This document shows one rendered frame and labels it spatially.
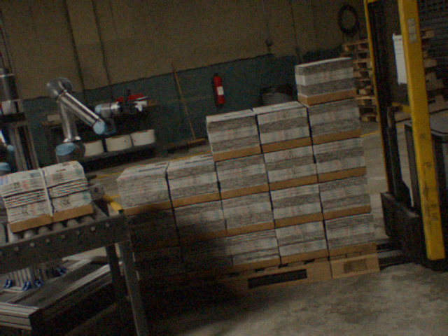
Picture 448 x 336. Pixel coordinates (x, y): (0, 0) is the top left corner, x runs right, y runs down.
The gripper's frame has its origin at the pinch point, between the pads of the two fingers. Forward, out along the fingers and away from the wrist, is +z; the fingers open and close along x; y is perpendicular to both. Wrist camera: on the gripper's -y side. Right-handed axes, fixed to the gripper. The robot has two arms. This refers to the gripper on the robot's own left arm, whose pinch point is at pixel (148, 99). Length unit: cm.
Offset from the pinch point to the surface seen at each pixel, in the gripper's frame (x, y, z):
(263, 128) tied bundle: 33, 22, 72
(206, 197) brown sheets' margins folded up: 43, 55, 33
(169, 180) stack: 43, 42, 12
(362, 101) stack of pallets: -582, 170, 188
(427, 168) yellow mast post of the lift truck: 45, 55, 158
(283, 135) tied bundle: 33, 27, 82
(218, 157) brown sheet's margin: 39, 33, 44
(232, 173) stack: 39, 44, 49
